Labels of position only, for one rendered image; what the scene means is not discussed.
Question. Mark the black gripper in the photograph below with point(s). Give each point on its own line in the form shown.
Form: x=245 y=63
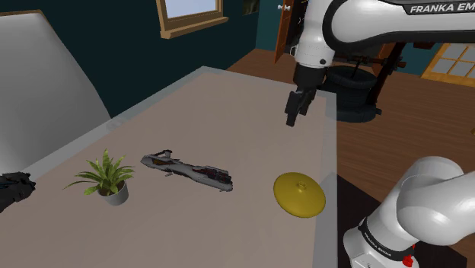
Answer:
x=310 y=77

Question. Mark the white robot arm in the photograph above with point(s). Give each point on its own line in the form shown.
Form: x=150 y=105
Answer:
x=419 y=208

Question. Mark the brown wooden door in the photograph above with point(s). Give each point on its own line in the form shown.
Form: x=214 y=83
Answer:
x=284 y=29

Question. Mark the beige table with glass edge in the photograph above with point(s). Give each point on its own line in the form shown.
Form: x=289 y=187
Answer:
x=222 y=122

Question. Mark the yellow round lid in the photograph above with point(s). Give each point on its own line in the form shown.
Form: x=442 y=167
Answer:
x=299 y=194

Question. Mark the grey toy spaceship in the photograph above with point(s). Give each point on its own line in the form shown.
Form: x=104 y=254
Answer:
x=185 y=170

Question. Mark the wooden framed window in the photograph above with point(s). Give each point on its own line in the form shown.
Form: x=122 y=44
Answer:
x=189 y=16

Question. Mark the wooden glass pane door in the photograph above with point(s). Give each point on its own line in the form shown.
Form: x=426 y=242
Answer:
x=451 y=63

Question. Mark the green potted plant grey pot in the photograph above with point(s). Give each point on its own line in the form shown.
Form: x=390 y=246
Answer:
x=111 y=183

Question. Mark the large white chair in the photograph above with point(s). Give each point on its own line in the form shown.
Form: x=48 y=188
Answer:
x=41 y=96

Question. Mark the black angular object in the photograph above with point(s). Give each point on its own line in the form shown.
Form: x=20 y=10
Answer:
x=14 y=187

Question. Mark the dark wall picture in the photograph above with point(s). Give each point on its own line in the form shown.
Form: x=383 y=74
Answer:
x=251 y=6

